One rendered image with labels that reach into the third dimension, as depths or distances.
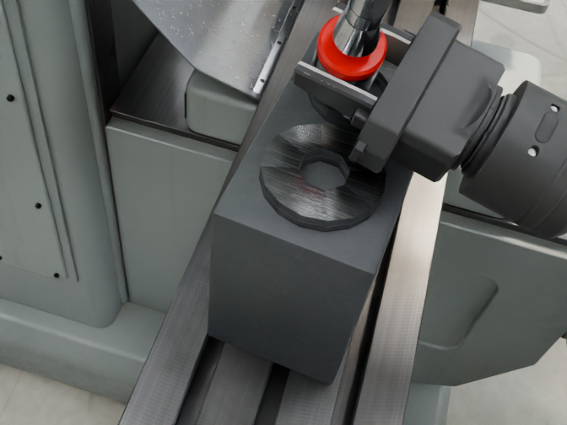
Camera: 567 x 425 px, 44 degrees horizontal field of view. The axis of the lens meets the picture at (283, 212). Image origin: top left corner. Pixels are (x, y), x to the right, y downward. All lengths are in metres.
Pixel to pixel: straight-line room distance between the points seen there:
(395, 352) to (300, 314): 0.14
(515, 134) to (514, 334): 0.83
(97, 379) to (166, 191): 0.54
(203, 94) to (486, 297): 0.56
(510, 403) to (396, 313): 1.15
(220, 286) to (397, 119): 0.20
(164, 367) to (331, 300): 0.18
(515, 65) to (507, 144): 0.69
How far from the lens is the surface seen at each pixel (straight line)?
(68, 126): 1.07
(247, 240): 0.49
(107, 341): 1.50
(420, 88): 0.47
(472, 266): 1.12
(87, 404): 1.67
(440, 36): 0.50
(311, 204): 0.47
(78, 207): 1.21
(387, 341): 0.66
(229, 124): 1.01
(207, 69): 0.93
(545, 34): 2.78
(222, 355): 0.63
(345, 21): 0.45
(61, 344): 1.54
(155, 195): 1.18
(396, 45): 0.51
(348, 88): 0.48
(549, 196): 0.47
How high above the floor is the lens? 1.54
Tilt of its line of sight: 53 degrees down
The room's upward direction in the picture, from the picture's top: 10 degrees clockwise
